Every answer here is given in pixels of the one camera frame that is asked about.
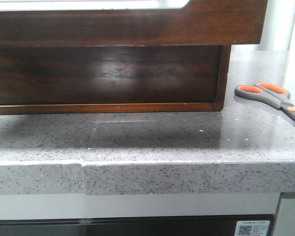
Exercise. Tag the grey orange scissors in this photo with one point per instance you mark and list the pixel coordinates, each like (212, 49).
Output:
(272, 95)

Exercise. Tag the dark wooden drawer cabinet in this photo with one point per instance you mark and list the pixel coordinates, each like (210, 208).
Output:
(221, 81)

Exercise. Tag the white QR code sticker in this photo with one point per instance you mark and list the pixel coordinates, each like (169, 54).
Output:
(252, 228)

